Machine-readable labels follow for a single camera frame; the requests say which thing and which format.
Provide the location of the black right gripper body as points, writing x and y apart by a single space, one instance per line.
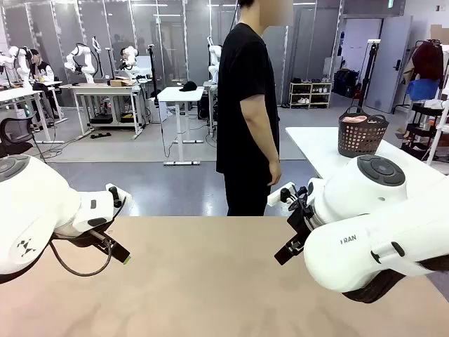
302 228

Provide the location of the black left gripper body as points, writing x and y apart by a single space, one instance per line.
101 237

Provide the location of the pink herringbone towel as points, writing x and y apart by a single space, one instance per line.
352 119

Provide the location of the person's right forearm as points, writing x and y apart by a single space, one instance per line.
259 140

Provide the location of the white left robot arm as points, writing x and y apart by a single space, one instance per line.
35 203

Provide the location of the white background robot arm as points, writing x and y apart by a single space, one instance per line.
87 66
214 56
130 56
21 66

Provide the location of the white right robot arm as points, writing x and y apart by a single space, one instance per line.
350 196

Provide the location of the person's right hand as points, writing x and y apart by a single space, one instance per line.
276 172

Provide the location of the white side table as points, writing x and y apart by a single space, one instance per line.
315 147

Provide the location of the dark brown laundry basket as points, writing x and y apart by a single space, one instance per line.
361 140

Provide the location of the black office chair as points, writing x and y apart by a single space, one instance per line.
14 147

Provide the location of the white shoe rack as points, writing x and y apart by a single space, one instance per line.
310 93

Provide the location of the white standing desk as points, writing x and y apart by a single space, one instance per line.
105 88
21 93
179 94

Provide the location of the black trolley cart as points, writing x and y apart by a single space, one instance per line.
421 131

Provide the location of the flat cardboard box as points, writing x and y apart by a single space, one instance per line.
121 83

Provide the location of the person in black clothes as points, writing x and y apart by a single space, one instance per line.
245 70

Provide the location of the black cap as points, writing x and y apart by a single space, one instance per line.
189 86

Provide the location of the black tripod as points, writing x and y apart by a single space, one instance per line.
152 70

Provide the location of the seated person in jacket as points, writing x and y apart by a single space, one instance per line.
42 70

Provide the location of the blue bag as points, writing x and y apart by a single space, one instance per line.
424 89

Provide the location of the grey door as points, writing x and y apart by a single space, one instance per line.
389 63

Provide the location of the beige coat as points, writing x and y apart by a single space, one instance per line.
408 73

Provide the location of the dark red coat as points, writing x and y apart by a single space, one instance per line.
428 61

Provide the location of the brown cardboard box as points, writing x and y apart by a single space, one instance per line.
440 33

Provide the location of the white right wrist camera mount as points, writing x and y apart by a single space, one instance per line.
276 196

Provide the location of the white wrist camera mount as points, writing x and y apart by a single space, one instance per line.
276 196
125 198

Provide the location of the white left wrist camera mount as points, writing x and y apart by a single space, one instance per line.
125 198

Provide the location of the black camera stand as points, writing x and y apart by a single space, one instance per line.
368 77

